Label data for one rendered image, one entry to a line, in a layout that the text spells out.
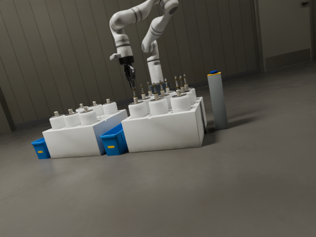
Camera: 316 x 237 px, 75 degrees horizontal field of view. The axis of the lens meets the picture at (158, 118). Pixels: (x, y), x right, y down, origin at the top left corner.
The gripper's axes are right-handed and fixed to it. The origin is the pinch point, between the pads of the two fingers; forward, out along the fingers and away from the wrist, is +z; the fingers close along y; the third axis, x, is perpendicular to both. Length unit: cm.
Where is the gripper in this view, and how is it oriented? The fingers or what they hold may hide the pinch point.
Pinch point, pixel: (132, 84)
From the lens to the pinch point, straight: 110.5
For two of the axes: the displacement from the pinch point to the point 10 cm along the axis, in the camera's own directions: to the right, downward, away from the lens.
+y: -4.3, -1.1, 9.0
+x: -8.8, 2.8, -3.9
